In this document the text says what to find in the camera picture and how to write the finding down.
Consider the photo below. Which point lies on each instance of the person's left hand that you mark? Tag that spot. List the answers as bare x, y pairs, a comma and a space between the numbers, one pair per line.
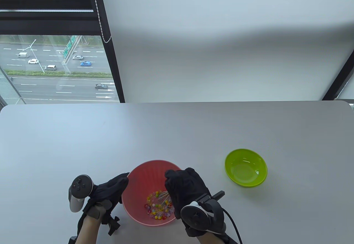
110, 191

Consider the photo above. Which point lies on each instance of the green road sign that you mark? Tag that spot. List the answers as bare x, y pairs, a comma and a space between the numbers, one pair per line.
67, 47

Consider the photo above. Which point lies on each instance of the person's right forearm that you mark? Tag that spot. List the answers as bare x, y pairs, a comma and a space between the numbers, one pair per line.
210, 239

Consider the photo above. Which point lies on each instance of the green plastic bowl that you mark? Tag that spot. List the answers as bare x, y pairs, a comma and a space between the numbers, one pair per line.
246, 169

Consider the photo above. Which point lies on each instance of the person's right hand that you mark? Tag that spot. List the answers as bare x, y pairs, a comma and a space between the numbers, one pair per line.
188, 188

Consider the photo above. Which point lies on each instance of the grey left hand controller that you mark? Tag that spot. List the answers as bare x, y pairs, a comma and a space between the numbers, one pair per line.
80, 185

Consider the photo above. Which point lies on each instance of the pink plastic salad bowl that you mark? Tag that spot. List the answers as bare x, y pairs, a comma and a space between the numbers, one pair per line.
143, 174

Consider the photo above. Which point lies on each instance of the black window frame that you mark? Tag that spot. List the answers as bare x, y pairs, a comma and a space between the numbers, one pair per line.
41, 20

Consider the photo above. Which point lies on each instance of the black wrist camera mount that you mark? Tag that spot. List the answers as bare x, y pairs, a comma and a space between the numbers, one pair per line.
112, 224
217, 195

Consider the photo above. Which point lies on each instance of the pile of colourful plastic decorations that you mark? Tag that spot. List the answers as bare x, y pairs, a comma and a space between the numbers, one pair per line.
157, 213

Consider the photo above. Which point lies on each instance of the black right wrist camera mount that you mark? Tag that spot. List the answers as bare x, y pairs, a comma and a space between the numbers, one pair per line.
217, 195

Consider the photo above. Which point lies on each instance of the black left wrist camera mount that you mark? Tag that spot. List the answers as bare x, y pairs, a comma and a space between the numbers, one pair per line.
112, 224

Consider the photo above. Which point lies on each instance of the person's left forearm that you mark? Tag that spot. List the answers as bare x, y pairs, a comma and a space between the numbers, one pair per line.
86, 231

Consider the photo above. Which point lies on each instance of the black slanted window post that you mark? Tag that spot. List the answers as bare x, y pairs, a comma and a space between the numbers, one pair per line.
338, 80

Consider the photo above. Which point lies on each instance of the white roller blind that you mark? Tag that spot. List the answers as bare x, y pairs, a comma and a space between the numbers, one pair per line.
221, 47

